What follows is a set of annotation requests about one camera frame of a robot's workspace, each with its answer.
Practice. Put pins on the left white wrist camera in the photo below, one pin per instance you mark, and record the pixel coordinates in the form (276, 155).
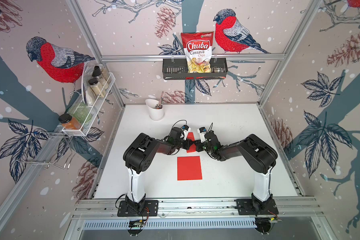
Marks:
(186, 130)

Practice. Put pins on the green contents glass jar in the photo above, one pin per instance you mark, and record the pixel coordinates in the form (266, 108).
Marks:
(81, 112)

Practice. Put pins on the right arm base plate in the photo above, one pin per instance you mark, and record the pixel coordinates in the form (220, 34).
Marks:
(248, 207)

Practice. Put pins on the white wire spice rack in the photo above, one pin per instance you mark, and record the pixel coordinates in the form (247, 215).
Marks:
(90, 99)

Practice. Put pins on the black-lid spice jar upper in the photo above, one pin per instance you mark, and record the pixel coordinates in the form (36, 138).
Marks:
(101, 74)

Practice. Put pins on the white utensil cup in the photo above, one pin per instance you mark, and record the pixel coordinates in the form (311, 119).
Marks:
(156, 113)

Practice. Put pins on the Chuba cassava chips bag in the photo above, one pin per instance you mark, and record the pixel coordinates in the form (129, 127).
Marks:
(198, 51)

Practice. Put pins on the wooden utensil in cup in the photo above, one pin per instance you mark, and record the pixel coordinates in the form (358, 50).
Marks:
(159, 104)

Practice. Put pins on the chrome wire hook rack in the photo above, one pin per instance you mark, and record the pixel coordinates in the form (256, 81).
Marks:
(56, 152)

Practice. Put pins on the black-lid spice jar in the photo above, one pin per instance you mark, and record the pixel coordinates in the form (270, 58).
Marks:
(101, 74)
(97, 88)

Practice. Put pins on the aluminium mounting rail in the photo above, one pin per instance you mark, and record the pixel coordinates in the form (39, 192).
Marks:
(193, 213)

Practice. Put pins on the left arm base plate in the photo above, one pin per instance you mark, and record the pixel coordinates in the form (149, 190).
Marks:
(150, 209)

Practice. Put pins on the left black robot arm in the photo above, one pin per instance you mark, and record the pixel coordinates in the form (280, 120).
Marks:
(139, 156)

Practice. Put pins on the orange spice jar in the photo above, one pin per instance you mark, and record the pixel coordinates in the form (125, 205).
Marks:
(69, 122)

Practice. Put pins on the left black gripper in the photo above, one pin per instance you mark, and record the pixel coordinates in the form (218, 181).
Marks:
(188, 142)

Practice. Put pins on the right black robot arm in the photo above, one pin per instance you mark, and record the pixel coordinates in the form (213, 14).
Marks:
(258, 154)

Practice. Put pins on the black-lid spice jar lower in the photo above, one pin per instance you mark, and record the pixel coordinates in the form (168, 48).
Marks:
(97, 88)

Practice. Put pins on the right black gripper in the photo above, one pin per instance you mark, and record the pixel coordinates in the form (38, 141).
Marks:
(197, 145)

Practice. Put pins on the black wire wall basket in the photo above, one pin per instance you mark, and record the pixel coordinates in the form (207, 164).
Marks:
(180, 69)

